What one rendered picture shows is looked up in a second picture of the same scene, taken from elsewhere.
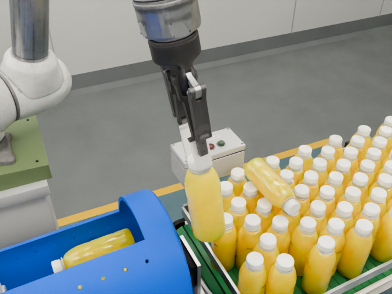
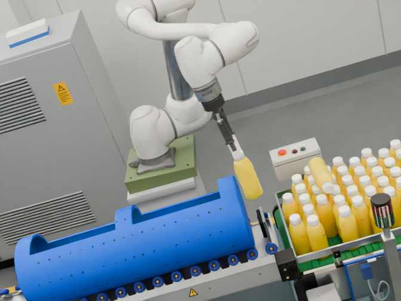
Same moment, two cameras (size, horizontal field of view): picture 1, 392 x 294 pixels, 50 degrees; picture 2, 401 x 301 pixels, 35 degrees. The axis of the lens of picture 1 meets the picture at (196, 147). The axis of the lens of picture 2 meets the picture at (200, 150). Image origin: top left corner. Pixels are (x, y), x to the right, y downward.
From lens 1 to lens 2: 1.58 m
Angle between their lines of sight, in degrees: 27
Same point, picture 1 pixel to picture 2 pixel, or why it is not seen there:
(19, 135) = (180, 149)
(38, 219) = not seen: hidden behind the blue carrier
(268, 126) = not seen: outside the picture
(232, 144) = (310, 149)
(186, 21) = (210, 94)
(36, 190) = (187, 184)
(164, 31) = (202, 98)
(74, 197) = (249, 209)
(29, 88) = (181, 117)
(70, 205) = not seen: hidden behind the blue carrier
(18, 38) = (172, 87)
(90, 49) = (275, 62)
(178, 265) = (237, 212)
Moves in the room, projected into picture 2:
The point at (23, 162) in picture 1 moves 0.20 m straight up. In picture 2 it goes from (179, 165) to (165, 129)
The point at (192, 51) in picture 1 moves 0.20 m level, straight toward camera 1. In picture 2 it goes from (217, 104) to (196, 140)
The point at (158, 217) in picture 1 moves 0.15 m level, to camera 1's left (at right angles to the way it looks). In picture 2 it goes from (230, 187) to (193, 188)
